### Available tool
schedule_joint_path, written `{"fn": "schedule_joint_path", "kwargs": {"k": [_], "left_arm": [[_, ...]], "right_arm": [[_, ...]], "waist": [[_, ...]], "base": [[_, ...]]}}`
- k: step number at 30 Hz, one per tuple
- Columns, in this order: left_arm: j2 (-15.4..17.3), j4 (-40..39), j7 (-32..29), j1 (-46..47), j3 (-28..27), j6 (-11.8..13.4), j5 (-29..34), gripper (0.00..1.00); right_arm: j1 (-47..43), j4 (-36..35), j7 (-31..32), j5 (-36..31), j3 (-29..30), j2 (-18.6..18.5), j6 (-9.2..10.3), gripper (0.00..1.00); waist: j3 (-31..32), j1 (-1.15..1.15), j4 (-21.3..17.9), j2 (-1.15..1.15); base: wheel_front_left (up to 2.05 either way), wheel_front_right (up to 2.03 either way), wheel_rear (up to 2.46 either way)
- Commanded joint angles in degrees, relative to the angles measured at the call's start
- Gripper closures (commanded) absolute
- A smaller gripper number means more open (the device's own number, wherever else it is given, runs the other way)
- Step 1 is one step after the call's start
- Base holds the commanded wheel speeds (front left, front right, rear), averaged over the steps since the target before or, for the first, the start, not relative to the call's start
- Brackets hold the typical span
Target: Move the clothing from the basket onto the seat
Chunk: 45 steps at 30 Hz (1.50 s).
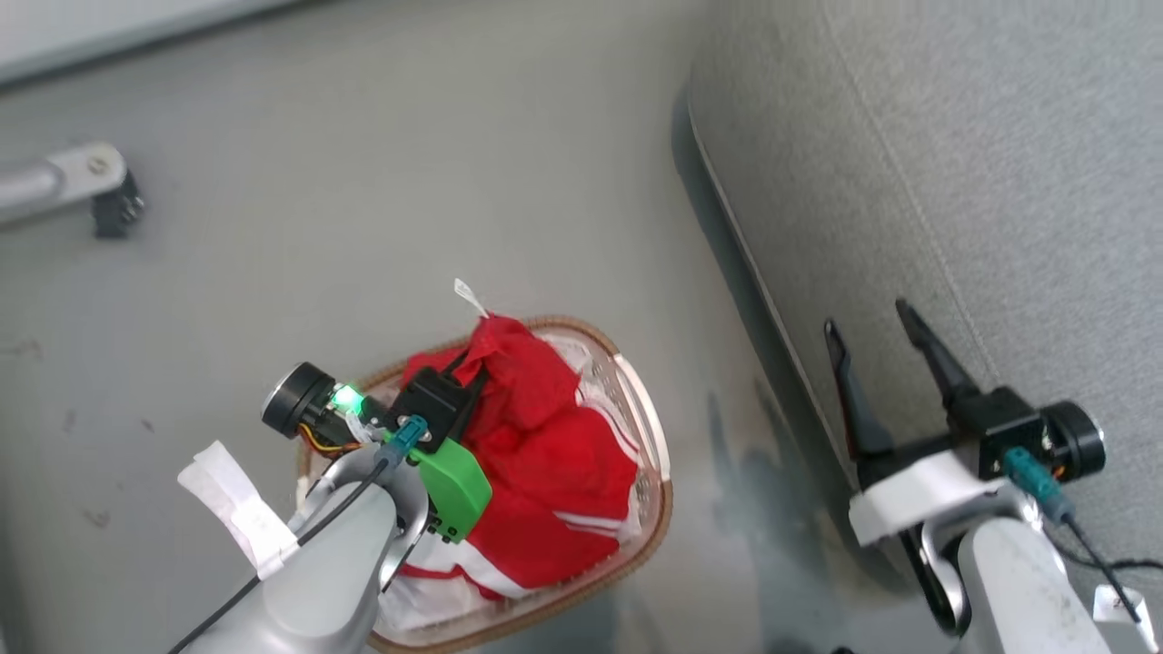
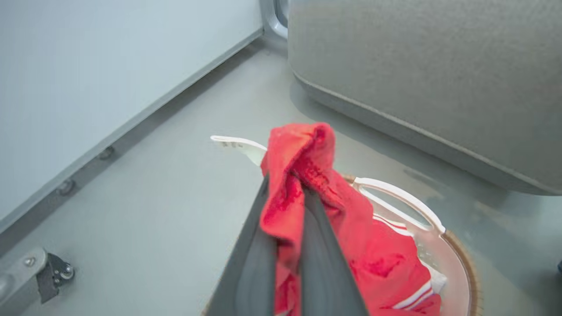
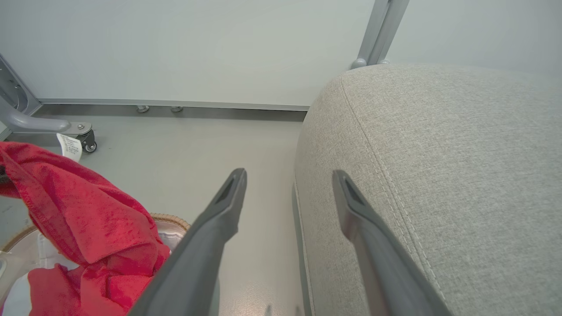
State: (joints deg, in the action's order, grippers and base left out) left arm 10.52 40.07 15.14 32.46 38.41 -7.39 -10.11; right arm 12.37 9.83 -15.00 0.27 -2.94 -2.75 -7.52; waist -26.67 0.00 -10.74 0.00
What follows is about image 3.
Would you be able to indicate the grey aluminium partition bottom rail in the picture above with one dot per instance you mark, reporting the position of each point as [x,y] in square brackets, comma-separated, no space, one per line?
[175,104]

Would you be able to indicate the small grey levelling foot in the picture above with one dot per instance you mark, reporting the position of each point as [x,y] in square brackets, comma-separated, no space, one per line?
[176,109]
[142,109]

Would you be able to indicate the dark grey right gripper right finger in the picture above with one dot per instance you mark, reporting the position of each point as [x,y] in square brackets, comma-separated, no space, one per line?
[377,254]

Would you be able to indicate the grey partition double post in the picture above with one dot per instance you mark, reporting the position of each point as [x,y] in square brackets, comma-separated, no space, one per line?
[382,30]

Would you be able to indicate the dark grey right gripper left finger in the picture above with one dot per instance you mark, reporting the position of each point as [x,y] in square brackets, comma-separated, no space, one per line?
[197,254]

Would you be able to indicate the red garment with white trim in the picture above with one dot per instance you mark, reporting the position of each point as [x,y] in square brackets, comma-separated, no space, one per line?
[88,219]

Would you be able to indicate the beige grey fabric sofa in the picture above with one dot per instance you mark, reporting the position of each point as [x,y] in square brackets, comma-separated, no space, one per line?
[461,184]

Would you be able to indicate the white care label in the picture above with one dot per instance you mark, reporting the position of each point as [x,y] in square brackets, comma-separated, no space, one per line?
[70,147]

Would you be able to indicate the grey partition corner post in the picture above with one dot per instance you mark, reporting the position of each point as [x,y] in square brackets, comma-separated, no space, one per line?
[15,90]

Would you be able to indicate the white basket with wicker rim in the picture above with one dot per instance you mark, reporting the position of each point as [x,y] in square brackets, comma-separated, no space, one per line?
[173,220]

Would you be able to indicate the black caster wheel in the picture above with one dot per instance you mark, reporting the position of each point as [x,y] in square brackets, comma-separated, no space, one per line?
[89,144]

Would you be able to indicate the grey partition foot leg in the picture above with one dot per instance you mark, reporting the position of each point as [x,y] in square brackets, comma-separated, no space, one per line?
[35,123]

